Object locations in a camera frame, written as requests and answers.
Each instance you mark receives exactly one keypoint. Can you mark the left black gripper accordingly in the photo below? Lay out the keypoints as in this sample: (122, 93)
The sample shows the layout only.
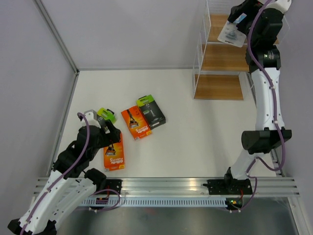
(112, 137)

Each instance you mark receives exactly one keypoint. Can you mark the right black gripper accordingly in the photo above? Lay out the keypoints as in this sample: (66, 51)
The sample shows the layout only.
(252, 8)

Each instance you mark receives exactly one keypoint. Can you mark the blue clear razor blister pack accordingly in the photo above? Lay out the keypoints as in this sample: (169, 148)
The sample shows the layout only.
(231, 35)

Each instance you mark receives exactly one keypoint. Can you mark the green black razor box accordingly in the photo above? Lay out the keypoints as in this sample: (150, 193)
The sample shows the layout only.
(151, 111)
(106, 119)

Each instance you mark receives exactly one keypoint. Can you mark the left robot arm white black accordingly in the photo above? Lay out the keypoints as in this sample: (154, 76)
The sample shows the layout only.
(70, 183)

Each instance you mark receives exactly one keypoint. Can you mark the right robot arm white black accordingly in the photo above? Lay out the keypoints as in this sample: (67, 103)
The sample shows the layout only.
(273, 23)

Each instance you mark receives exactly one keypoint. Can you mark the orange razor box front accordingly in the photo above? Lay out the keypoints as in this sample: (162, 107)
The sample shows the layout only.
(113, 156)

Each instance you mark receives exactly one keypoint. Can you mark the orange razor box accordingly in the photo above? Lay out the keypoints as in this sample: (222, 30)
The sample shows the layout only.
(113, 156)
(136, 123)

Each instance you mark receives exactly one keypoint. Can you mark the orange razor box centre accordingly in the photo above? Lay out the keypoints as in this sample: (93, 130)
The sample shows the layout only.
(136, 123)

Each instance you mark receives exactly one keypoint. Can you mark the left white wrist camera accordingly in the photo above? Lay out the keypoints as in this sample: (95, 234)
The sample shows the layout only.
(93, 119)

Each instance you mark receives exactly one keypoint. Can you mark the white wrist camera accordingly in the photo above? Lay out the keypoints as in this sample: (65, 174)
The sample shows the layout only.
(93, 119)
(282, 5)

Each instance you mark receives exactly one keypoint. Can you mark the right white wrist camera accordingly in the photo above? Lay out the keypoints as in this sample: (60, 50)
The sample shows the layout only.
(282, 5)

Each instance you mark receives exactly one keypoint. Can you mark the aluminium rail frame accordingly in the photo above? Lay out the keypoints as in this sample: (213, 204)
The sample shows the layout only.
(202, 187)

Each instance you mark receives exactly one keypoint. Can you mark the white wire wooden shelf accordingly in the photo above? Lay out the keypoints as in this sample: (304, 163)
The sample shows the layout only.
(219, 68)

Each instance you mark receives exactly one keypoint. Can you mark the white slotted cable duct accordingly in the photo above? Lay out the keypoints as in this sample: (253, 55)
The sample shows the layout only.
(218, 202)

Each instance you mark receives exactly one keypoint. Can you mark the aluminium corner post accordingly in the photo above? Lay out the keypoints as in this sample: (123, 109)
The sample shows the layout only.
(55, 33)

